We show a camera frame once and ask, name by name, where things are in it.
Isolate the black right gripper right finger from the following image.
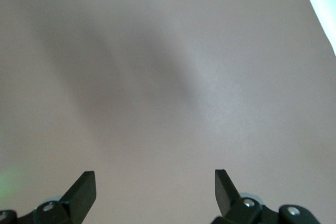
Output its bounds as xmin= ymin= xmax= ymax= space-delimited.
xmin=211 ymin=169 xmax=279 ymax=224

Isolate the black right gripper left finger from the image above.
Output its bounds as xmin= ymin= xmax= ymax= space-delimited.
xmin=16 ymin=170 xmax=98 ymax=224

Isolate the brown table mat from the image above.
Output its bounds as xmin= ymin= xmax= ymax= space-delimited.
xmin=0 ymin=0 xmax=336 ymax=224

